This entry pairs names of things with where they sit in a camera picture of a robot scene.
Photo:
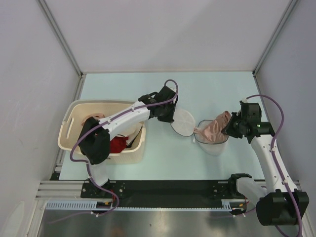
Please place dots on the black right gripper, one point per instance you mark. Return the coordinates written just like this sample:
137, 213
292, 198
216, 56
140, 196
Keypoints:
228, 129

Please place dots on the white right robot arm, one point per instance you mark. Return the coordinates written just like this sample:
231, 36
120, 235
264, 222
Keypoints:
280, 203

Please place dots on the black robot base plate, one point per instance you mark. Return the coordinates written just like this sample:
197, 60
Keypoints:
168, 193

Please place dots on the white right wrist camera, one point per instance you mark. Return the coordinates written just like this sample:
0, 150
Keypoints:
243, 101

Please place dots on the pink bra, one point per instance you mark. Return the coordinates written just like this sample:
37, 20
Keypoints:
212, 134

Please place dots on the aluminium frame rail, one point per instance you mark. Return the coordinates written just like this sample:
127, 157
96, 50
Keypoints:
59, 190

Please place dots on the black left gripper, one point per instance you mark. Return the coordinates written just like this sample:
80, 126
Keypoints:
170, 118

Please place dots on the white mesh laundry bag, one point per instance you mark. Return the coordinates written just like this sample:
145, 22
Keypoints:
184, 124

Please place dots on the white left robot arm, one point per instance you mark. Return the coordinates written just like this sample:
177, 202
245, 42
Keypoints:
96, 135

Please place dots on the red garment in basket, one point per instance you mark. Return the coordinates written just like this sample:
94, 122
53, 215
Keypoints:
118, 144

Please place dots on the white garment in basket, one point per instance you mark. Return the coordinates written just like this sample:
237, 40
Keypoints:
131, 133

